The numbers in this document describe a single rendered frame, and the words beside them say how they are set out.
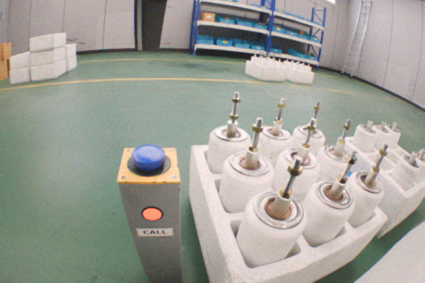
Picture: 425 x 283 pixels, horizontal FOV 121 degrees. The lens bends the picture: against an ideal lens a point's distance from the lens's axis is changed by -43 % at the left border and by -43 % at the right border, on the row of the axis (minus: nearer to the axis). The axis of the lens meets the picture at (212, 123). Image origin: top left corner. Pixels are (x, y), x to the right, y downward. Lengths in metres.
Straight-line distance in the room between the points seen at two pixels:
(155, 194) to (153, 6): 0.19
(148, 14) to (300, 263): 0.38
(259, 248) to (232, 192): 0.12
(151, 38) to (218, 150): 0.31
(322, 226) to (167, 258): 0.26
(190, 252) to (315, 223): 0.30
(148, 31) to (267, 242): 0.28
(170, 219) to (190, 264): 0.26
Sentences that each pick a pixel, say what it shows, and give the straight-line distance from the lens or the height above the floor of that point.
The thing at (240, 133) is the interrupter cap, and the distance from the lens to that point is 0.48.
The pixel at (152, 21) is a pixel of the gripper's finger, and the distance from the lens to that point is 0.20.
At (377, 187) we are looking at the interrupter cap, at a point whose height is 0.25.
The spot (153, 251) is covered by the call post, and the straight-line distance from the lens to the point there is 0.34.
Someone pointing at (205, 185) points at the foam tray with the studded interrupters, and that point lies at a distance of 0.43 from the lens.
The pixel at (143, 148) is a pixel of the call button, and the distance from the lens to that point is 0.25.
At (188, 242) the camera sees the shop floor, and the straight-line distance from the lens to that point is 0.55.
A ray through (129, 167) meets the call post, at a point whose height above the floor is 0.31.
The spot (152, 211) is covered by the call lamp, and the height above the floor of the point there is 0.27.
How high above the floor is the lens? 0.46
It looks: 24 degrees down
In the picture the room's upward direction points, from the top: 6 degrees clockwise
